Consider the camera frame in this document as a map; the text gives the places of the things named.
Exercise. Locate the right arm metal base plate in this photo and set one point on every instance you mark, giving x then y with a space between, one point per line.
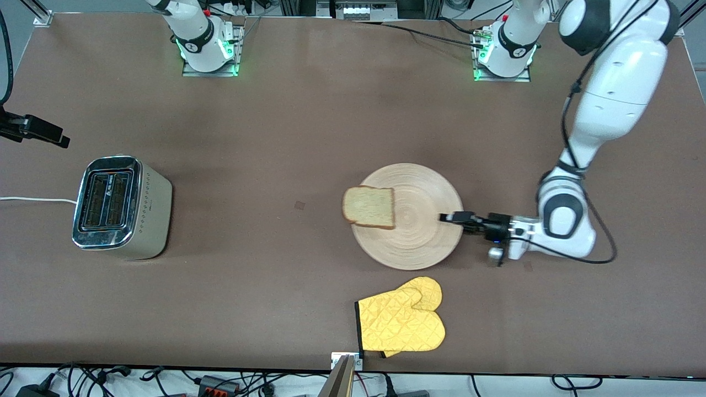
193 73

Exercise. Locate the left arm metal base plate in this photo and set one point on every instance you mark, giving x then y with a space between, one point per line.
518 79

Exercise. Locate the yellow quilted oven mitt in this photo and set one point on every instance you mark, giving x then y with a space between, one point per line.
429 289
400 325

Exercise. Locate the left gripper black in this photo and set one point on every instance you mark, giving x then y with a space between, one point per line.
496 225

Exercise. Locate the aluminium profile post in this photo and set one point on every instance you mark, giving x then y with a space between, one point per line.
337 380

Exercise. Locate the silver two-slot toaster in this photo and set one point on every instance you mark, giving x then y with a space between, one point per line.
121 209

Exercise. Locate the metal post mounting bracket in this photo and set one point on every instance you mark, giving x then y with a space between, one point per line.
335 358

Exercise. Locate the metal table corner bracket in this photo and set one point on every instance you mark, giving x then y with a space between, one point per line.
43 19

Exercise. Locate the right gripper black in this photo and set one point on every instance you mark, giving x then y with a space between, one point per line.
34 128

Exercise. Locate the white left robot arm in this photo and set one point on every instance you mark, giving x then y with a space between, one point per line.
618 82

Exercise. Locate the black red connector block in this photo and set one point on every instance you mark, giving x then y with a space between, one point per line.
218 385

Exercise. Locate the black plug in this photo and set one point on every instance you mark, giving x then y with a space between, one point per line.
408 393

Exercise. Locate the black power adapter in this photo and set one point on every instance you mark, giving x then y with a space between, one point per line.
36 391

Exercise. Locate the brown bread slice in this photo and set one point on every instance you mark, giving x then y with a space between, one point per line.
369 208

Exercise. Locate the white electrical device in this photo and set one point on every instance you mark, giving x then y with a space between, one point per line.
358 10

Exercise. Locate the round wooden plate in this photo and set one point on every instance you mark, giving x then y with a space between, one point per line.
419 242

